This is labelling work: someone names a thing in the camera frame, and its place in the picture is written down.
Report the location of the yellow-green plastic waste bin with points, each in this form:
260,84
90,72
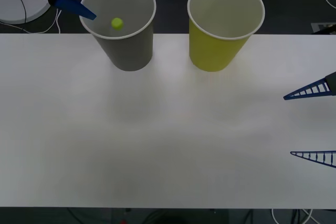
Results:
212,53

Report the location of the grey marker tag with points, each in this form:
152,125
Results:
321,27

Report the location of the white round disc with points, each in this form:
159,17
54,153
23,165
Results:
13,6

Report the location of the clear bottle with green cap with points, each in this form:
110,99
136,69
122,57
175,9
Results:
117,23

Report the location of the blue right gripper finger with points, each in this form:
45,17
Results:
331,81
329,161

